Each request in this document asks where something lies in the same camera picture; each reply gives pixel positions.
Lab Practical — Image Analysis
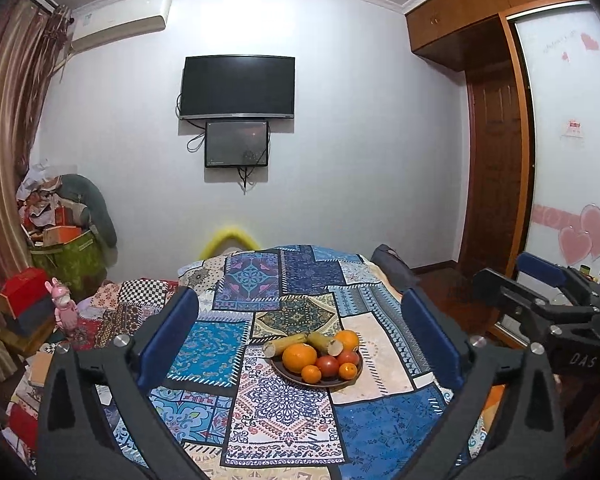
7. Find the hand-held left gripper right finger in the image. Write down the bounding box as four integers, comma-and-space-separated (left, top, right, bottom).
401, 287, 566, 480

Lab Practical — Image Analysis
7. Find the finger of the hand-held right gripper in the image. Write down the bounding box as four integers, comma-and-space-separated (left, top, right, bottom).
516, 252, 600, 306
471, 268, 600, 356

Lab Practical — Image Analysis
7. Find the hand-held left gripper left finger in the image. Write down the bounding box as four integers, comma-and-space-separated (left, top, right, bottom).
37, 287, 201, 480

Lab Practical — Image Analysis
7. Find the brown round plate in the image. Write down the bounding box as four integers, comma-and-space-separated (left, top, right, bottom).
269, 345, 364, 392

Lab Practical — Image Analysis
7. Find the checkered patchwork quilt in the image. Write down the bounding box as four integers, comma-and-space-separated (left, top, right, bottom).
72, 277, 181, 353

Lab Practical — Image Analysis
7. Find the large orange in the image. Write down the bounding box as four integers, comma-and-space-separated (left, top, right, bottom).
334, 330, 361, 353
282, 342, 319, 375

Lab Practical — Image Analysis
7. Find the dark blue cushion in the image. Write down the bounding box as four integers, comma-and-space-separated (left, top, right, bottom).
370, 244, 421, 293

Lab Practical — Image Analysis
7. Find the white sliding wardrobe door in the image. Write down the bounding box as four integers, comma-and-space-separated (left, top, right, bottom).
510, 2, 600, 281

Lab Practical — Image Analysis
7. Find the yellow-green sugarcane piece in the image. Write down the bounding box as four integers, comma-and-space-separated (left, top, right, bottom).
307, 331, 344, 357
262, 332, 310, 358

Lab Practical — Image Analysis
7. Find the brown wooden door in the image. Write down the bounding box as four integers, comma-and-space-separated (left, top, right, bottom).
457, 67, 526, 281

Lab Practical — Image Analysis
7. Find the pink toy figure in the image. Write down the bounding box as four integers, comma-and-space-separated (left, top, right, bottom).
49, 277, 78, 331

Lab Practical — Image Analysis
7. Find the green storage box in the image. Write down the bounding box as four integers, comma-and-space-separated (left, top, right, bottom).
30, 227, 108, 301

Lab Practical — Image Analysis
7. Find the yellow curved plush object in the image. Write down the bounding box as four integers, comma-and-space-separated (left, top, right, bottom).
200, 225, 263, 258

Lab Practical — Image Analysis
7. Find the blue patchwork printed blanket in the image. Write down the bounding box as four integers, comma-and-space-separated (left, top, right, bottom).
97, 244, 481, 480

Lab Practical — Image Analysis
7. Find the dark grey box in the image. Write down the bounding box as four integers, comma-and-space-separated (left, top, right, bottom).
7, 300, 56, 336

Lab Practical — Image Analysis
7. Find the wooden stool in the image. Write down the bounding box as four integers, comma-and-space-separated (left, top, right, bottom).
0, 315, 58, 366

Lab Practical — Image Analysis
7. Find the pile of books and boxes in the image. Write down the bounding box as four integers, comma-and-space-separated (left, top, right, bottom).
2, 350, 48, 461

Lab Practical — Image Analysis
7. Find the orange cardboard box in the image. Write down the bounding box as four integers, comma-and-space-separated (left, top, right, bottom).
42, 226, 83, 247

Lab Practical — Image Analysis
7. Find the red box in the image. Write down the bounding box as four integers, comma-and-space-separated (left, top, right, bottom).
0, 267, 51, 318

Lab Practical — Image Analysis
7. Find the grey pillow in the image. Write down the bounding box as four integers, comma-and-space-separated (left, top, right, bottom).
60, 173, 118, 248

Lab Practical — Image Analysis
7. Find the pile of papers and bags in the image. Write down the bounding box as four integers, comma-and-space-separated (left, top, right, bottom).
16, 160, 88, 248

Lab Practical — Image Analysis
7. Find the striped brown curtain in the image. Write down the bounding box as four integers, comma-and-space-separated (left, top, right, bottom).
0, 0, 73, 356

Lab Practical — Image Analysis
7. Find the wooden overhead cabinet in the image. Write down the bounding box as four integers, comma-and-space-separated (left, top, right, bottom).
405, 0, 591, 71

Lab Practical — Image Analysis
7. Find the white air conditioner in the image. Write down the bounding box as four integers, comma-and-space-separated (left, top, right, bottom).
67, 0, 173, 53

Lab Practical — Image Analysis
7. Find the small black wall screen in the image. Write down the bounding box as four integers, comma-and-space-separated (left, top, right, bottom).
204, 119, 271, 169

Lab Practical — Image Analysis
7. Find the black wall television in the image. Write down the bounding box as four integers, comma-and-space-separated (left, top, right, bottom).
179, 55, 296, 121

